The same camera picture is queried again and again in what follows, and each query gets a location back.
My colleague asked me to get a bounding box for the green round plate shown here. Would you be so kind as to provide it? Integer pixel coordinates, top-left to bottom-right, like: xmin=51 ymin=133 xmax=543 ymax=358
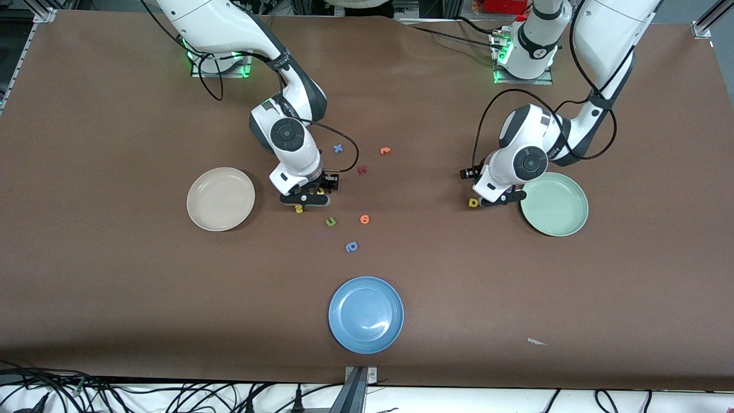
xmin=520 ymin=172 xmax=589 ymax=237

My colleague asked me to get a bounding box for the beige round plate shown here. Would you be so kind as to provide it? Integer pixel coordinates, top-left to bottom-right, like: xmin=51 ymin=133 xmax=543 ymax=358
xmin=187 ymin=167 xmax=256 ymax=232

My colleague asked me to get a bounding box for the blue round plate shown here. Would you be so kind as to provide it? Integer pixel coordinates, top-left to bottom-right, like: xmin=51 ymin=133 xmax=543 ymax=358
xmin=328 ymin=276 xmax=404 ymax=354

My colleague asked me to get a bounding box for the red box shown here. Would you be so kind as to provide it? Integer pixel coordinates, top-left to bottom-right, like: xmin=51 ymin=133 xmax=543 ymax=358
xmin=482 ymin=0 xmax=529 ymax=15

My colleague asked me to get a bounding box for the dark metal beam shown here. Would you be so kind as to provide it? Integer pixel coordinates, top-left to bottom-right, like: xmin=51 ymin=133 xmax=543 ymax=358
xmin=330 ymin=367 xmax=368 ymax=413

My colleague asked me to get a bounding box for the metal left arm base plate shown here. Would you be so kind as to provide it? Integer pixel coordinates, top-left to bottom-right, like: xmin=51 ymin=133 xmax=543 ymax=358
xmin=493 ymin=32 xmax=554 ymax=85

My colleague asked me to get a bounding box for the black base cable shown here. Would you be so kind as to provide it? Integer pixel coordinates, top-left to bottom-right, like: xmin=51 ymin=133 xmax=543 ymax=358
xmin=456 ymin=15 xmax=501 ymax=34
xmin=401 ymin=23 xmax=506 ymax=51

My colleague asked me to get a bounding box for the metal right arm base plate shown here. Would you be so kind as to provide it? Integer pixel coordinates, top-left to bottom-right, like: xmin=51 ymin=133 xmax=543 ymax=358
xmin=191 ymin=52 xmax=253 ymax=79

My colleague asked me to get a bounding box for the grey cable plug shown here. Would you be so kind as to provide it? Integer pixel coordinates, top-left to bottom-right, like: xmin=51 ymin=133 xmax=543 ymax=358
xmin=11 ymin=393 xmax=52 ymax=413

